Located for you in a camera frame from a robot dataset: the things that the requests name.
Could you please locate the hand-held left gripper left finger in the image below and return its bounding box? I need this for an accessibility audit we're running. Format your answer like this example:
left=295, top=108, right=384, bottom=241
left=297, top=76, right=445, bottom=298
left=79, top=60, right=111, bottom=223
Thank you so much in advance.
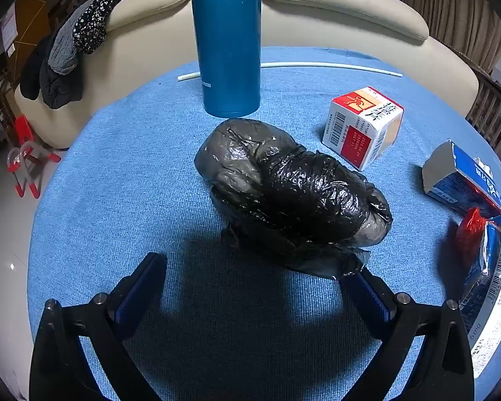
left=29, top=252, right=168, bottom=401

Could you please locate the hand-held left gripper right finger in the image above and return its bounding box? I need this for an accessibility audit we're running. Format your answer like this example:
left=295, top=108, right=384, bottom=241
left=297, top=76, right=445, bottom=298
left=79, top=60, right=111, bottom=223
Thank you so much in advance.
left=340, top=267, right=476, bottom=401

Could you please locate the red wrapper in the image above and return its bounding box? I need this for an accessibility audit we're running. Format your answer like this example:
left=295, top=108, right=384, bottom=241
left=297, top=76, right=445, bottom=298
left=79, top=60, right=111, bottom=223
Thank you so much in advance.
left=455, top=208, right=485, bottom=268

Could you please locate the black plastic bag bundle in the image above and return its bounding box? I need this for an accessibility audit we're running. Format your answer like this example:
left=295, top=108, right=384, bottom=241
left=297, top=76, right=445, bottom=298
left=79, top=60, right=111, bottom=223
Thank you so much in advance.
left=194, top=118, right=394, bottom=280

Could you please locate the torn blue and white box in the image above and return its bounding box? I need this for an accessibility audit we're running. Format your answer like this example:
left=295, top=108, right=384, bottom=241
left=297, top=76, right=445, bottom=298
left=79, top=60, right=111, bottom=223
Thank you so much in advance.
left=422, top=140, right=501, bottom=218

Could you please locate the red and white carton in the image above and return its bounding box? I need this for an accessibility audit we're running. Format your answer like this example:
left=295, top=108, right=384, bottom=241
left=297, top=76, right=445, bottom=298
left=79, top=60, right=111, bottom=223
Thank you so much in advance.
left=321, top=86, right=405, bottom=172

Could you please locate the blue tablecloth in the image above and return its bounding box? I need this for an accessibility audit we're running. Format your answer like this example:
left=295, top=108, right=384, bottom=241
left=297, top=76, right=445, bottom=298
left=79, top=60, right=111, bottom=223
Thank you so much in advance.
left=27, top=46, right=501, bottom=401

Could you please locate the red plastic stool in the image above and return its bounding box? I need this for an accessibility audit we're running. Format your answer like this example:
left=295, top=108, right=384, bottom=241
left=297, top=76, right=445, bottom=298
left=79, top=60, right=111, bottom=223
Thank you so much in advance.
left=7, top=115, right=62, bottom=199

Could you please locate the dark jacket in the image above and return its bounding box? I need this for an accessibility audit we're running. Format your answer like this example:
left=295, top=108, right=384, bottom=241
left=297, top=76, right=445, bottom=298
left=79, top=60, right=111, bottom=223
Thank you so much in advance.
left=20, top=35, right=84, bottom=110

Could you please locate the wooden crib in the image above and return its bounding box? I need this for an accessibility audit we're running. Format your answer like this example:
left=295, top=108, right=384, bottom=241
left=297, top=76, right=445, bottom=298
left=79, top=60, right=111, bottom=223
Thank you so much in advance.
left=465, top=67, right=501, bottom=151

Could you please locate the thin white tube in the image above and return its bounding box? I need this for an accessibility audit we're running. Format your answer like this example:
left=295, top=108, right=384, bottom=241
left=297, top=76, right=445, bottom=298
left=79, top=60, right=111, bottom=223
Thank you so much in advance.
left=177, top=62, right=402, bottom=82

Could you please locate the grey garment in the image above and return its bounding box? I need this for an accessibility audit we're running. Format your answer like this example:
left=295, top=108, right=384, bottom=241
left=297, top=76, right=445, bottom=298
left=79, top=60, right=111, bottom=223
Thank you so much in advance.
left=48, top=8, right=82, bottom=75

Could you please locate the blue insulated bottle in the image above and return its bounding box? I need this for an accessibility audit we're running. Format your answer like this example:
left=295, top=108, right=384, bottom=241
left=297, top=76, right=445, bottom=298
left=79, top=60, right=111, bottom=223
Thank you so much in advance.
left=190, top=0, right=262, bottom=118

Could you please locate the beige leather sofa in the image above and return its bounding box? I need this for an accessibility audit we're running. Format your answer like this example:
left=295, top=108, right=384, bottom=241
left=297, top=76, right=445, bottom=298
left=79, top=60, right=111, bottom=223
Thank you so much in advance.
left=14, top=0, right=481, bottom=151

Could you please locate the black floral garment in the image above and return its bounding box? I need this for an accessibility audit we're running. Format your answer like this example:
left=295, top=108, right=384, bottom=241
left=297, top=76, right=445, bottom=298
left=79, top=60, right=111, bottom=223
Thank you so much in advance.
left=73, top=0, right=190, bottom=55

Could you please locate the beige curtain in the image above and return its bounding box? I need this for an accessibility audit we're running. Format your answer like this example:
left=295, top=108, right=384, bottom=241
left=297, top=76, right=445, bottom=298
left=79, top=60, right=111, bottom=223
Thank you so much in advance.
left=394, top=0, right=501, bottom=72

